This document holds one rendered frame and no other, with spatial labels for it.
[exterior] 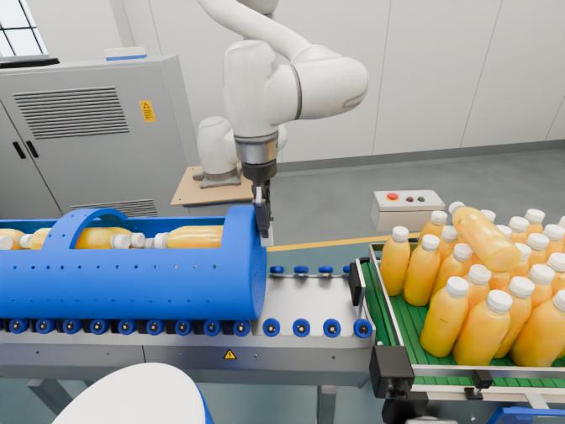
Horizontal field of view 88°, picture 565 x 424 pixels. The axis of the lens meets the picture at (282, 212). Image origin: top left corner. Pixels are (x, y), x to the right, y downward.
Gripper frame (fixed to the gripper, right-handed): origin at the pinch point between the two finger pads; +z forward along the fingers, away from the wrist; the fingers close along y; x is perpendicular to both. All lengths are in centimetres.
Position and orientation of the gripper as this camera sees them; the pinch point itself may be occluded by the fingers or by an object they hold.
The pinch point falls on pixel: (266, 234)
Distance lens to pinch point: 72.6
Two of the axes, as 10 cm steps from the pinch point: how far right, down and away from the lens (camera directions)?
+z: 0.5, 8.4, 5.4
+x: -10.0, 0.2, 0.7
